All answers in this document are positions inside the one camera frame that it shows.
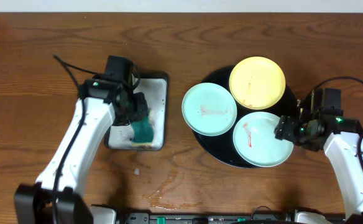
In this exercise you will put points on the mint plate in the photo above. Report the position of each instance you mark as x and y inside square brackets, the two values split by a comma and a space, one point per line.
[254, 140]
[209, 109]

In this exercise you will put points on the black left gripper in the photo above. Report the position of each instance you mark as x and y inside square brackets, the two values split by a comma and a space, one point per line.
[141, 106]

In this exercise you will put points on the round black tray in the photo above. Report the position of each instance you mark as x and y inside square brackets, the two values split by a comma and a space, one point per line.
[222, 147]

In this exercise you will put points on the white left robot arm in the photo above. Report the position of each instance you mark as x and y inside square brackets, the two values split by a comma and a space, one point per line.
[57, 195]

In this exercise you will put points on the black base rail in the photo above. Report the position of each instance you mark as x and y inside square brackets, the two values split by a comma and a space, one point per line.
[145, 218]

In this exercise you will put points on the yellow plate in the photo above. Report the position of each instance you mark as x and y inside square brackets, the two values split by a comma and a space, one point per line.
[257, 83]

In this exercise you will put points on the green yellow sponge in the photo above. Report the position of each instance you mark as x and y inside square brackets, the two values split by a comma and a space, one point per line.
[143, 133]

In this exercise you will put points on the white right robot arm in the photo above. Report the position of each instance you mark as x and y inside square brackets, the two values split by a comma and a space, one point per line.
[342, 142]

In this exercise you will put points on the black rectangular soap tray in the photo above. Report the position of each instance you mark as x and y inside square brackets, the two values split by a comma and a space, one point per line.
[154, 85]

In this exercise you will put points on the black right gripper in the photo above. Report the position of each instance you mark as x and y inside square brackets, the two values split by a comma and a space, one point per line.
[285, 130]

